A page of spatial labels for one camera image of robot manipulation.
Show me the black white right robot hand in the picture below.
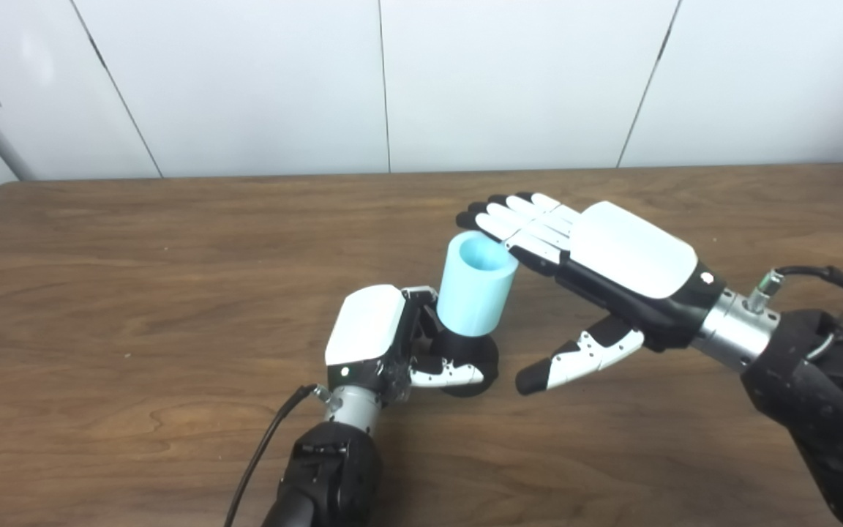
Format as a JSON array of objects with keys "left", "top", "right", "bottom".
[{"left": 455, "top": 192, "right": 727, "bottom": 397}]

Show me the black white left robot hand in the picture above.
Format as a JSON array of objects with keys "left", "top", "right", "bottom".
[{"left": 324, "top": 284, "right": 486, "bottom": 405}]

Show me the light blue cylinder cup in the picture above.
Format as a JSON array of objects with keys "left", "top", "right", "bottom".
[{"left": 436, "top": 231, "right": 520, "bottom": 338}]

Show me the black funnel-shaped nozzle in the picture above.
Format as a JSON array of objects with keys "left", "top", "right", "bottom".
[{"left": 432, "top": 329, "right": 501, "bottom": 398}]

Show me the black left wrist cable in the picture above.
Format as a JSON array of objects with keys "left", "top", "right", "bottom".
[{"left": 224, "top": 383, "right": 342, "bottom": 527}]

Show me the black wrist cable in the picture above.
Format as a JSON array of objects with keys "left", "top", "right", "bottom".
[
  {"left": 224, "top": 383, "right": 342, "bottom": 527},
  {"left": 747, "top": 265, "right": 843, "bottom": 326}
]

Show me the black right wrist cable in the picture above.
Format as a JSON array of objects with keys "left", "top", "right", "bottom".
[{"left": 747, "top": 265, "right": 843, "bottom": 326}]

